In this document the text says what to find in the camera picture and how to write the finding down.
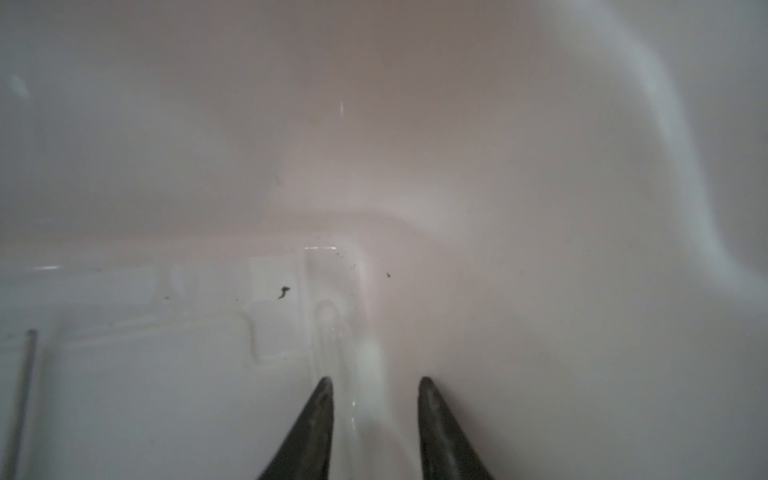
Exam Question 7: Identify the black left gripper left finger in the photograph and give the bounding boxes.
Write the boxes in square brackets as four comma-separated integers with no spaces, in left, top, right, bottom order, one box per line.
[258,376,334,480]

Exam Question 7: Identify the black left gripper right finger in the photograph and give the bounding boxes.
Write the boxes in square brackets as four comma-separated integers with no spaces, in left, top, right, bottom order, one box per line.
[417,376,493,480]

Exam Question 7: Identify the clear plastic pipette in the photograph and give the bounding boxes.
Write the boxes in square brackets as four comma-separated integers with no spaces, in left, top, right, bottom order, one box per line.
[314,298,371,479]

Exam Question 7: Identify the white plastic storage bin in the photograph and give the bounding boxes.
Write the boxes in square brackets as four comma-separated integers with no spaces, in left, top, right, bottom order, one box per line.
[1,1,767,479]

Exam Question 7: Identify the metal tweezers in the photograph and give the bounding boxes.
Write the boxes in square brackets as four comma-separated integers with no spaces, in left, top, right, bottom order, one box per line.
[1,329,39,480]

